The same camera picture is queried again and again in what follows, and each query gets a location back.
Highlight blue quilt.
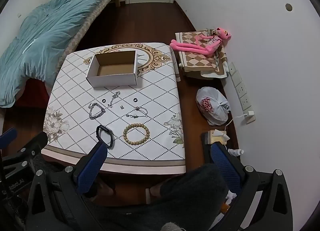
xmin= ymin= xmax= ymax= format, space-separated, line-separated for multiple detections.
xmin=0 ymin=0 xmax=120 ymax=108

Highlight yellow tissue box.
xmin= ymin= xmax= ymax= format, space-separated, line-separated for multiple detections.
xmin=209 ymin=129 xmax=229 ymax=145

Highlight white patterned tablecloth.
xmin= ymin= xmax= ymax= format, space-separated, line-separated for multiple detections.
xmin=41 ymin=43 xmax=187 ymax=175

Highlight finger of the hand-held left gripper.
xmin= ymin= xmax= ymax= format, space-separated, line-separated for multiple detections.
xmin=0 ymin=128 xmax=18 ymax=149
xmin=0 ymin=131 xmax=48 ymax=171

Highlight black bracelet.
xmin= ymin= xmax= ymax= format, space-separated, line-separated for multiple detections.
xmin=96 ymin=125 xmax=115 ymax=149

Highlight thin silver charm bracelet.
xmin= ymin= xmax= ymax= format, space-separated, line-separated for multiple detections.
xmin=126 ymin=107 xmax=148 ymax=118

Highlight bed with patterned mattress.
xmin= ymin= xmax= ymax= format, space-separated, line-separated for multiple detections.
xmin=5 ymin=0 xmax=125 ymax=112

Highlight thick silver chain bracelet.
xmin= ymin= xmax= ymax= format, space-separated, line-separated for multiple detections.
xmin=88 ymin=102 xmax=106 ymax=120

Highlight cardboard box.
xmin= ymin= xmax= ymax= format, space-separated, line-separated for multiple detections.
xmin=86 ymin=51 xmax=138 ymax=89

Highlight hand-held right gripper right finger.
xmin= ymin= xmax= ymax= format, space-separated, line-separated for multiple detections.
xmin=210 ymin=142 xmax=300 ymax=231

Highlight brown checkered cloth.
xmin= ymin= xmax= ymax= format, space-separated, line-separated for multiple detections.
xmin=175 ymin=29 xmax=229 ymax=79

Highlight wooden bead bracelet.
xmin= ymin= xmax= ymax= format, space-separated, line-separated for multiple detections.
xmin=122 ymin=123 xmax=151 ymax=146

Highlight white plastic bag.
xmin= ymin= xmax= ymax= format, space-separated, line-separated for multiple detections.
xmin=196 ymin=87 xmax=229 ymax=126

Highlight white wall socket strip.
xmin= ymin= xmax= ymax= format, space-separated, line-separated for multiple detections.
xmin=229 ymin=62 xmax=256 ymax=124

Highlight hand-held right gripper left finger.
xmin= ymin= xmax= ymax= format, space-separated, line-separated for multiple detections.
xmin=25 ymin=141 xmax=108 ymax=231

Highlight person's bare foot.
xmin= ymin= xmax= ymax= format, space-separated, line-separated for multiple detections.
xmin=146 ymin=183 xmax=165 ymax=204
xmin=92 ymin=181 xmax=117 ymax=196

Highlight pink plush toy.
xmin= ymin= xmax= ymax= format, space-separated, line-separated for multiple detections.
xmin=170 ymin=27 xmax=232 ymax=58

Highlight ornate silver chain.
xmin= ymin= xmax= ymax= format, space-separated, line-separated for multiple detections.
xmin=107 ymin=92 xmax=122 ymax=108

